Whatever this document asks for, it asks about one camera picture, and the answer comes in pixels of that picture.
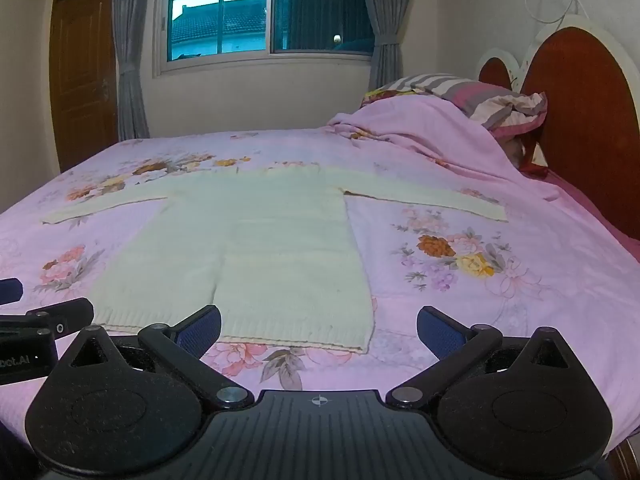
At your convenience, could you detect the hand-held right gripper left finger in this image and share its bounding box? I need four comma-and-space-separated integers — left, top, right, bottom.
60, 304, 256, 411

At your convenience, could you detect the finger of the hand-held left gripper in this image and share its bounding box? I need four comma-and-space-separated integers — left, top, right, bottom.
0, 277, 24, 306
0, 297, 95, 336

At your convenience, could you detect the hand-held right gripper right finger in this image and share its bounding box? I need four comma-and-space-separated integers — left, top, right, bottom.
385, 305, 585, 409

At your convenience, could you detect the cream knit sweater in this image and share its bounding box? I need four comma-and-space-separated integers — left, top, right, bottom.
41, 165, 510, 356

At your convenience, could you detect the pink floral bed sheet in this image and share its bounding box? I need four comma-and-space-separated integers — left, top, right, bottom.
0, 127, 640, 461

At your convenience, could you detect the pink blanket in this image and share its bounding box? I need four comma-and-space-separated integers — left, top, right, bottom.
327, 91, 601, 231

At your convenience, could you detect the brown wooden door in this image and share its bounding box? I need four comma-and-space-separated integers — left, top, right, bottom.
47, 0, 121, 173

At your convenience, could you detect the striped pillow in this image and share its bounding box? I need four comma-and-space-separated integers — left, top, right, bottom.
385, 74, 549, 137

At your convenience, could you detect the colourful floral pillow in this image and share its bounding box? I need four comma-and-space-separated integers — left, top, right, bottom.
361, 87, 426, 107

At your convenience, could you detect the red wooden headboard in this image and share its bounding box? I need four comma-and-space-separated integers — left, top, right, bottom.
477, 15, 640, 241

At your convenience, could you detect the grey curtain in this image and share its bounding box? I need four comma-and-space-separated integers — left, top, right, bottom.
356, 0, 407, 94
111, 0, 174, 141

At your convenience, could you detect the window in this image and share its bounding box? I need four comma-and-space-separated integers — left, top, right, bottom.
152, 0, 377, 79

